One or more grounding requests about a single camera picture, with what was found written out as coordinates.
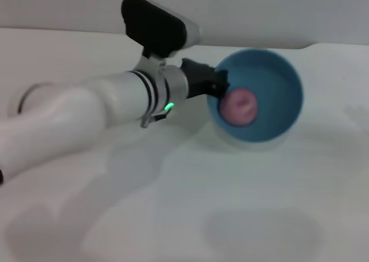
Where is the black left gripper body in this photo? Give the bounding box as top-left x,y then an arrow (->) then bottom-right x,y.
180,58 -> 216,99

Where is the pink toy peach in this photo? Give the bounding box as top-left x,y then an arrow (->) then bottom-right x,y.
221,88 -> 258,128

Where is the blue bowl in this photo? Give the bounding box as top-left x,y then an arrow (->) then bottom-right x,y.
206,48 -> 304,145

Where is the left wrist cable with plug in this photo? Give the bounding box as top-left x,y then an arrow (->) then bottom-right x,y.
140,111 -> 168,129

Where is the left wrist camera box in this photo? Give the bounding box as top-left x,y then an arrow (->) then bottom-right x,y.
121,0 -> 201,59

